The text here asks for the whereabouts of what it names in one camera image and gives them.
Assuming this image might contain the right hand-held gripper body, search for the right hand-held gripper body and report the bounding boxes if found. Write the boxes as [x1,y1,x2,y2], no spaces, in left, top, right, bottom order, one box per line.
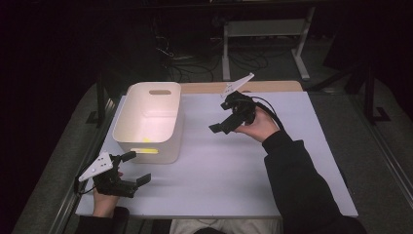
[219,72,259,127]

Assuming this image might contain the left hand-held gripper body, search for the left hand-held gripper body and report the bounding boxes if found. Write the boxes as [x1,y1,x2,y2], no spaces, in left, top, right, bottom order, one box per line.
[77,150,139,199]

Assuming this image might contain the yellow shuttlecock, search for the yellow shuttlecock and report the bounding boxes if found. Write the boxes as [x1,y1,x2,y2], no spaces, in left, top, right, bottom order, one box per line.
[131,137,160,155]

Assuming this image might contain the white plastic storage box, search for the white plastic storage box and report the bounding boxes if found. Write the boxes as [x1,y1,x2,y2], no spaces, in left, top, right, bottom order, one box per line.
[112,81,184,165]

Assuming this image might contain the person's left hand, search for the person's left hand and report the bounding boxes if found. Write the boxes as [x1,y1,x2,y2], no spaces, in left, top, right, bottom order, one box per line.
[92,171,125,218]

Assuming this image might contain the person's right hand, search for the person's right hand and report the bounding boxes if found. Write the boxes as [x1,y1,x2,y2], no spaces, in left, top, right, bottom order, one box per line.
[234,105,282,144]

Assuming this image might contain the black metal stand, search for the black metal stand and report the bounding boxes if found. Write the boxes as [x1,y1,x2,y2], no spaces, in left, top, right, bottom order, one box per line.
[85,73,115,129]
[344,59,393,125]

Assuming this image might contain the person's legs in beige pants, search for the person's legs in beige pants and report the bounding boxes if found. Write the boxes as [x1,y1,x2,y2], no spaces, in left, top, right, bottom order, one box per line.
[169,217,284,234]

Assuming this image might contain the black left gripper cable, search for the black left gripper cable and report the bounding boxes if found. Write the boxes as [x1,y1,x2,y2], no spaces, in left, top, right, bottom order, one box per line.
[73,178,98,197]

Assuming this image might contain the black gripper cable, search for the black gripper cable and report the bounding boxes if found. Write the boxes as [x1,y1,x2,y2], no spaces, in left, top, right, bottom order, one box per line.
[249,96,284,132]
[73,178,98,197]

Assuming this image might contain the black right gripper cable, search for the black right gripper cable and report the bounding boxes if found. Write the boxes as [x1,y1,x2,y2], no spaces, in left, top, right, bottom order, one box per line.
[249,96,284,132]

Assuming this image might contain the metal floor rail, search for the metal floor rail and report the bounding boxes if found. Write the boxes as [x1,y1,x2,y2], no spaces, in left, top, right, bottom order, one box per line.
[349,94,413,211]
[47,97,129,234]

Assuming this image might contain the black floor cables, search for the black floor cables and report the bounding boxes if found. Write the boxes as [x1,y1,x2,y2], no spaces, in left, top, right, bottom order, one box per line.
[151,19,271,83]

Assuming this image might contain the white metal desk frame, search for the white metal desk frame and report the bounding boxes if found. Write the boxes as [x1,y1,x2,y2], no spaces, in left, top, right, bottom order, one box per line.
[221,6,317,82]

